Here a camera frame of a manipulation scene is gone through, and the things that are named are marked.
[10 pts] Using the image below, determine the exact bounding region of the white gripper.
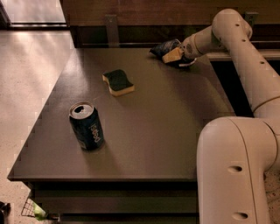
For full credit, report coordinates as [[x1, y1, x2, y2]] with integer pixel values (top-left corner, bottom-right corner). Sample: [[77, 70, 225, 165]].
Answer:
[[162, 38, 198, 64]]

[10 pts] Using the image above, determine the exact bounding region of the green and yellow sponge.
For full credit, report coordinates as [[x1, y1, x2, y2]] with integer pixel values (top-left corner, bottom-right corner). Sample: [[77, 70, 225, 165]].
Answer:
[[102, 69, 135, 96]]

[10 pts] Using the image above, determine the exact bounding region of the left metal shelf bracket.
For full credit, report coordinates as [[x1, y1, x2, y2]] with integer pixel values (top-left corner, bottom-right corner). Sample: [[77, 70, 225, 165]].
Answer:
[[105, 14, 120, 47]]

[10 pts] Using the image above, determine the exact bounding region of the dark grey drawer cabinet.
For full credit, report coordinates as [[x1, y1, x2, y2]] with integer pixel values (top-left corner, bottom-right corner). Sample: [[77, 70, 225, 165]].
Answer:
[[8, 48, 232, 224]]

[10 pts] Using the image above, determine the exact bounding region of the right metal shelf bracket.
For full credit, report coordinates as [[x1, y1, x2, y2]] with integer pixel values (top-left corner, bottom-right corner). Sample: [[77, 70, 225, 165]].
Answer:
[[244, 11, 259, 27]]

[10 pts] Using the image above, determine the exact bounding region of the dark object at floor corner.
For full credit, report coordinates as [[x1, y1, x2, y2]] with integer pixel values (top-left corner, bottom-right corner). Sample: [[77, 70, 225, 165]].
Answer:
[[0, 201, 11, 224]]

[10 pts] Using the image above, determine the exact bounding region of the dark blue pepsi can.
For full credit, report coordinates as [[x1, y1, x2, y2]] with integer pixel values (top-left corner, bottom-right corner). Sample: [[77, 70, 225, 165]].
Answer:
[[69, 102, 104, 151]]

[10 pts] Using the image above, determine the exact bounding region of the wire basket with green item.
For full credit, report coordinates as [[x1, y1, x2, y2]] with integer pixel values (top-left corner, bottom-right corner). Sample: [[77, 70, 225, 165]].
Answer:
[[21, 194, 47, 221]]

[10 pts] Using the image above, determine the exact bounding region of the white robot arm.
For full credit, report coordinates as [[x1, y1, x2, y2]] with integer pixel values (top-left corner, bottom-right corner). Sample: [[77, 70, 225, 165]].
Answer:
[[163, 9, 280, 224]]

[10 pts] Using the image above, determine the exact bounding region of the metal shelf bracket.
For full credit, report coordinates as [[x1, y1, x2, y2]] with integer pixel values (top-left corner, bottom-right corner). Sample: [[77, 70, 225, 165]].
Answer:
[[105, 14, 120, 47], [244, 11, 259, 27]]

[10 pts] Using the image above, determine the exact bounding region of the blue chip bag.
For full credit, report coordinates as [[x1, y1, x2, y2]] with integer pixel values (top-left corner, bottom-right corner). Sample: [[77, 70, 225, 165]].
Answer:
[[150, 39, 196, 67]]

